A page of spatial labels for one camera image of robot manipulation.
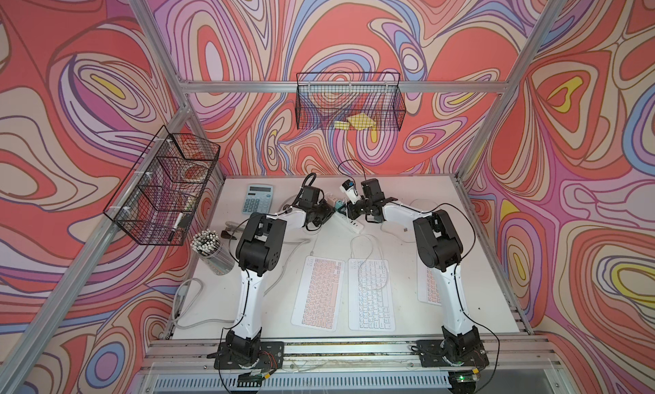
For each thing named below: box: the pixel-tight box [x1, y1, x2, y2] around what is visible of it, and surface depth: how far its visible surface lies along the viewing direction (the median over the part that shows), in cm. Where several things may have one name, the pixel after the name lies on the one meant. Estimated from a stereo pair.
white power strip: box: [333, 211, 365, 234], surface depth 103 cm
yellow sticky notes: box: [333, 112, 377, 131], surface depth 91 cm
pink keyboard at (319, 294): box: [290, 254, 346, 333], surface depth 86 cm
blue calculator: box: [242, 183, 274, 215], surface depth 110 cm
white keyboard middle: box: [347, 257, 396, 332], surface depth 86 cm
